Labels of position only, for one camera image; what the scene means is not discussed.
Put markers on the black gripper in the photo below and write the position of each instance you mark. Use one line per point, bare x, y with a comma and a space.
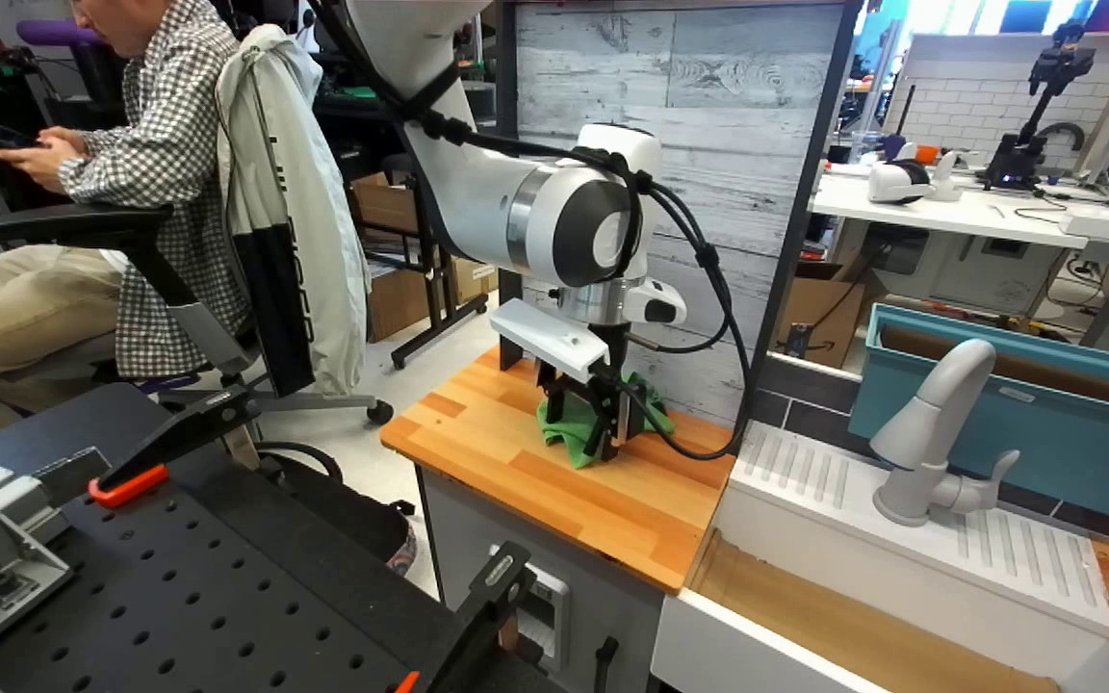
610, 353

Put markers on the green block object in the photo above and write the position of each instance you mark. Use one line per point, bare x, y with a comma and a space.
566, 439

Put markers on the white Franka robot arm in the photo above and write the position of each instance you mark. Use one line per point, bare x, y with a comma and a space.
480, 193

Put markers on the black background robot arm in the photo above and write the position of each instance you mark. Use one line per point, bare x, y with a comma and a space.
1030, 130

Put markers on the wooden butcher block counter cabinet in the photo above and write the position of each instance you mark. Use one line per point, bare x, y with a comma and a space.
518, 464

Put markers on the brown cardboard box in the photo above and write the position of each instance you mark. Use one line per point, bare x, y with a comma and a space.
384, 204
414, 301
826, 321

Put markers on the white sink basin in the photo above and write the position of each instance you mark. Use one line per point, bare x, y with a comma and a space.
839, 512

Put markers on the grey wood backdrop panel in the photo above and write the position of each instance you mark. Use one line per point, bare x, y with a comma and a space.
709, 116

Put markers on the grey faucet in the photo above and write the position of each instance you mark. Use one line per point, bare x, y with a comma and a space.
926, 426

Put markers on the black office chair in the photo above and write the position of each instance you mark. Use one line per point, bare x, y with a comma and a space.
270, 310

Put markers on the white jacket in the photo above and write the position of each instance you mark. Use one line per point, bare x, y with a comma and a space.
311, 193

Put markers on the white lab table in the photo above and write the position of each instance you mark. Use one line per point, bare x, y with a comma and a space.
964, 213

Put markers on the black perforated board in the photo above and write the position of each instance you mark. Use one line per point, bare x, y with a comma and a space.
193, 601

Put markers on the teal bin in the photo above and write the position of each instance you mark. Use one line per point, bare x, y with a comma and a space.
1070, 435

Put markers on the person in checkered shirt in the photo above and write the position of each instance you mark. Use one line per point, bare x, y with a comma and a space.
172, 130

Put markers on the black smartphone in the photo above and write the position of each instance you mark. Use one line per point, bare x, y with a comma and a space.
0, 135

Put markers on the black frame post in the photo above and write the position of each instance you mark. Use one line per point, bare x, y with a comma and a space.
505, 63
809, 166

